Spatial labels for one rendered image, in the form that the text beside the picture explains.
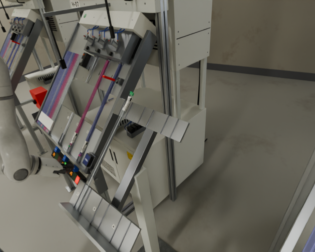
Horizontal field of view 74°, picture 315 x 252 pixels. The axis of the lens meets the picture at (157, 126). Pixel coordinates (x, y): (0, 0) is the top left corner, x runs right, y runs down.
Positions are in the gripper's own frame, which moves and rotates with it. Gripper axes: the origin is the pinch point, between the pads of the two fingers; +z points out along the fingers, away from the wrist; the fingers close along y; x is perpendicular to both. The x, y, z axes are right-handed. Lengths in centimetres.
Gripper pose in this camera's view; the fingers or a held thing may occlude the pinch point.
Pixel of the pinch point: (68, 167)
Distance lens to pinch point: 110.8
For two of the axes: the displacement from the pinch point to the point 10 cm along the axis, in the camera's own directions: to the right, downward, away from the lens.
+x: 4.2, -9.1, -0.5
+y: 7.0, 3.6, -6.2
